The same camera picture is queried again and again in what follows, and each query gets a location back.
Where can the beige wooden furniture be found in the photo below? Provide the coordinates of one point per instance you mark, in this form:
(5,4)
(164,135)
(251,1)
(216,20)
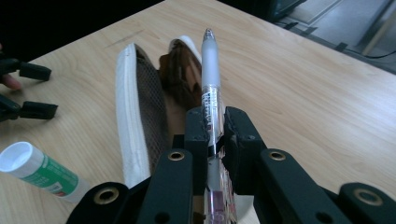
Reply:
(378,32)

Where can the black floor tape strip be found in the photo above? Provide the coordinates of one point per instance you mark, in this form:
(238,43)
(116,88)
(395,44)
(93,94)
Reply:
(341,46)

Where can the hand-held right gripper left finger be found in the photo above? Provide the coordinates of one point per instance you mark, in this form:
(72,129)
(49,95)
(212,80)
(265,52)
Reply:
(197,137)

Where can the white and green glue stick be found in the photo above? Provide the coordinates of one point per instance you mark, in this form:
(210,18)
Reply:
(46,175)

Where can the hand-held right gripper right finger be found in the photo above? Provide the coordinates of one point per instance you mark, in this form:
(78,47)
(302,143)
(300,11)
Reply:
(241,143)

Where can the black cabinet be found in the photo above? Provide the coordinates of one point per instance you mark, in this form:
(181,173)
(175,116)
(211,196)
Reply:
(264,7)

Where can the clear pen with frosted grip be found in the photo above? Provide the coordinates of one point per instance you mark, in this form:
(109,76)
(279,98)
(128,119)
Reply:
(210,62)

